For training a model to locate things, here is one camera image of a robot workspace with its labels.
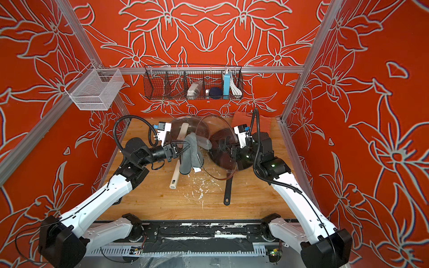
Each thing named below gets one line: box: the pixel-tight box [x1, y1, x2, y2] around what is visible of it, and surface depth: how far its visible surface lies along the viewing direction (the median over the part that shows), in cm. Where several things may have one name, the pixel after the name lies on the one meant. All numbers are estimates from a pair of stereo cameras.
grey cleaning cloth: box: [179, 132, 213, 175], surface depth 63 cm
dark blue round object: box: [208, 87, 224, 100], surface depth 97 cm
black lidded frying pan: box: [208, 127, 255, 206], surface depth 73 cm
